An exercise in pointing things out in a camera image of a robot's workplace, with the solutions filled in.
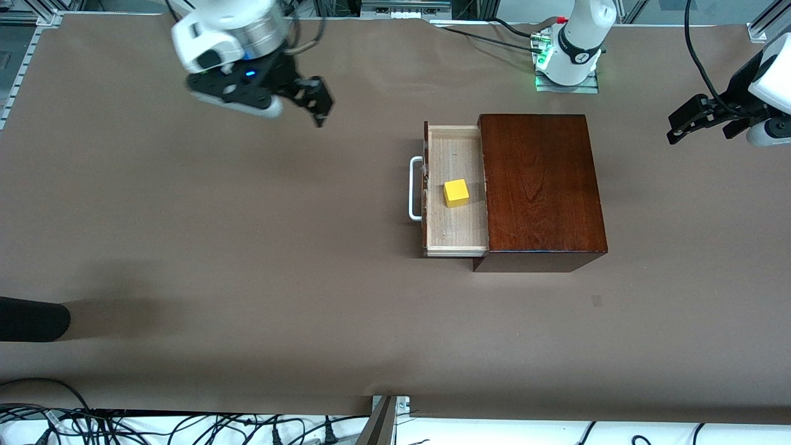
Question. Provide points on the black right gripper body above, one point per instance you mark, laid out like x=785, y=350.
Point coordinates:
x=282, y=72

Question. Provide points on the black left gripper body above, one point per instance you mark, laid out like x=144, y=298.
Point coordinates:
x=740, y=93

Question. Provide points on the yellow cube block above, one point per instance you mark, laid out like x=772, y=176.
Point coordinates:
x=456, y=193

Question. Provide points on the light wood drawer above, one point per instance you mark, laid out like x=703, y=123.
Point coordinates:
x=454, y=228

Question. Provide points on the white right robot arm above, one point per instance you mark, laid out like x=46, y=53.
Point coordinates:
x=210, y=37

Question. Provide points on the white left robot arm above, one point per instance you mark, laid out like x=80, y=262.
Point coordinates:
x=581, y=43

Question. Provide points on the dark brown wooden cabinet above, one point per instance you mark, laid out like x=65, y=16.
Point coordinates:
x=544, y=185

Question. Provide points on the brown table cover sheet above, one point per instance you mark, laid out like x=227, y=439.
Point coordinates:
x=247, y=278

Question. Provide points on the black padded cylinder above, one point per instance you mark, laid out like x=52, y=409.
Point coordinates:
x=31, y=318

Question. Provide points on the silver corner bracket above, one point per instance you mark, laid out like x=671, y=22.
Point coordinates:
x=49, y=17
x=757, y=32

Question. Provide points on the aluminium frame profile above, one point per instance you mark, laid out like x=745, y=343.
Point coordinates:
x=775, y=13

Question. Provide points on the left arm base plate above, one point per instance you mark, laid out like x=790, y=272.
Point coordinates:
x=565, y=88

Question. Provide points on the perforated aluminium rail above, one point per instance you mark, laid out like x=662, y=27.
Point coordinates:
x=18, y=74

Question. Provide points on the silver mounting bracket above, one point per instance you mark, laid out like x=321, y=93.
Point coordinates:
x=403, y=405

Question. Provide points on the aluminium profile post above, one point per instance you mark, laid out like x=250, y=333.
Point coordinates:
x=380, y=426

